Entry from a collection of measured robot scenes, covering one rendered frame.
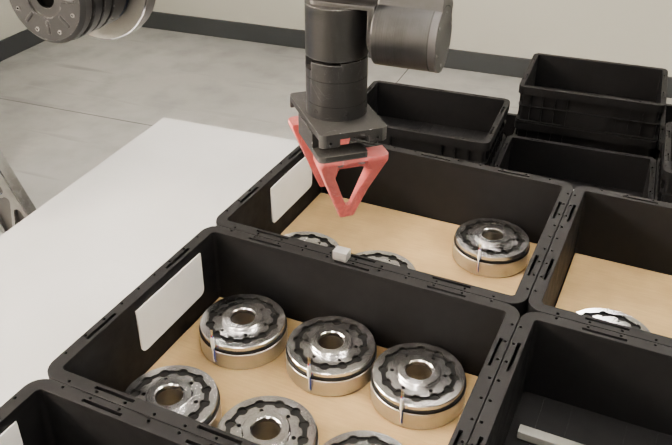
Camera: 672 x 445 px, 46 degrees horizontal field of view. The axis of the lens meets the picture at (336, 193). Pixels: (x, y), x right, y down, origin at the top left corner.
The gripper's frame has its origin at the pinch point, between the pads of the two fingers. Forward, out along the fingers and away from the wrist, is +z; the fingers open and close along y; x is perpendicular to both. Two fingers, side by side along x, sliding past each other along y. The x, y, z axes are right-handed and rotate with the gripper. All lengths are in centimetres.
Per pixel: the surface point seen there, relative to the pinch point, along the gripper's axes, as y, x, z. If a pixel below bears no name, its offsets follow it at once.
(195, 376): 0.9, 15.7, 20.7
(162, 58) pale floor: 337, -18, 108
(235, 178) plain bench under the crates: 72, -3, 37
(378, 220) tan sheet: 28.6, -16.5, 23.6
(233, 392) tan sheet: 0.2, 11.8, 23.6
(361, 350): -0.8, -2.9, 20.7
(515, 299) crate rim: -6.0, -18.7, 13.5
